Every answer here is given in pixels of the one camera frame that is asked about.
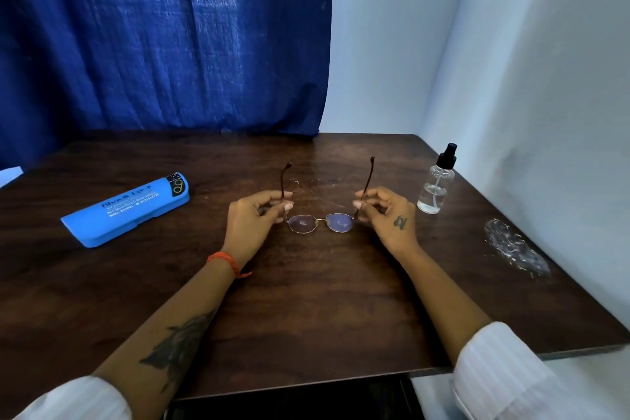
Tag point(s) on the person's left hand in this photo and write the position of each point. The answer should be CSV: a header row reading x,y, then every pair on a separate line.
x,y
246,227

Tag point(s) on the clear spray bottle black cap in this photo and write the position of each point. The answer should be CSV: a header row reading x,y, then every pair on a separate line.
x,y
435,188

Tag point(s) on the blue curtain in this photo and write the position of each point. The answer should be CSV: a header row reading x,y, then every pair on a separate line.
x,y
162,35

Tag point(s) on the thin metal frame eyeglasses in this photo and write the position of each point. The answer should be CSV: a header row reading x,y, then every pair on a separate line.
x,y
320,223

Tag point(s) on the orange thread wristband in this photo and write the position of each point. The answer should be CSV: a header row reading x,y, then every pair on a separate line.
x,y
227,262

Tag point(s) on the person's right thumb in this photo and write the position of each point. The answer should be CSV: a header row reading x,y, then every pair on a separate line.
x,y
364,205

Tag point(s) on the white paper sheet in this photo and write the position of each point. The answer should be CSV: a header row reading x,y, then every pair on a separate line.
x,y
9,175

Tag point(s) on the person's left thumb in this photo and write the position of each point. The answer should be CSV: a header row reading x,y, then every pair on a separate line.
x,y
280,210

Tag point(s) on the blue eyeglasses case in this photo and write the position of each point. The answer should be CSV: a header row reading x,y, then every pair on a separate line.
x,y
128,210

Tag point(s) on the person's right forearm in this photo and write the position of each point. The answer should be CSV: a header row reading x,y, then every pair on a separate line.
x,y
443,296

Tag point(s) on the person's right hand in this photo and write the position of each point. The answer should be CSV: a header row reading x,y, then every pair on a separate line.
x,y
393,227

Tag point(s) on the person's left forearm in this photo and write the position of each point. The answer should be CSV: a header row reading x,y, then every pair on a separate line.
x,y
167,326

